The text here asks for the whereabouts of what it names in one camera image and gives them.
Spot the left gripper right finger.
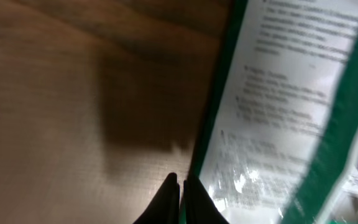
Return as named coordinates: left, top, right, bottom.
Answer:
left=184, top=175, right=229, bottom=224

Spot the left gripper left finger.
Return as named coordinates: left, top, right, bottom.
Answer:
left=134, top=172, right=180, bottom=224

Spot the green white 3M package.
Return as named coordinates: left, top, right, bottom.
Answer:
left=189, top=0, right=358, bottom=223

